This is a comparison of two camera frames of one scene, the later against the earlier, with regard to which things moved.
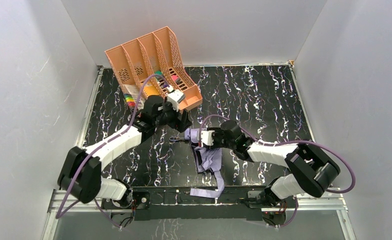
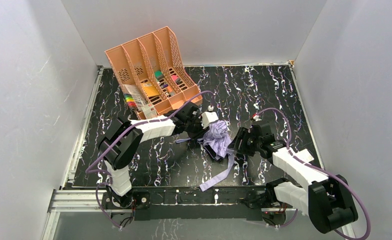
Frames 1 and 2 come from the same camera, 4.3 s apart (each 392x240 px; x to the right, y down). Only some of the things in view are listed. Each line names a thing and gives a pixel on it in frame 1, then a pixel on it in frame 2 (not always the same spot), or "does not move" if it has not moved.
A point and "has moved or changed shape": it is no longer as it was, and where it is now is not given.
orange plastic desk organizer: [143, 68] does not move
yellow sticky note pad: [150, 90] does not move
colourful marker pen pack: [129, 99] does not move
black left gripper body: [181, 118] -> [198, 126]
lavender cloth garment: [208, 160] has moved or changed shape
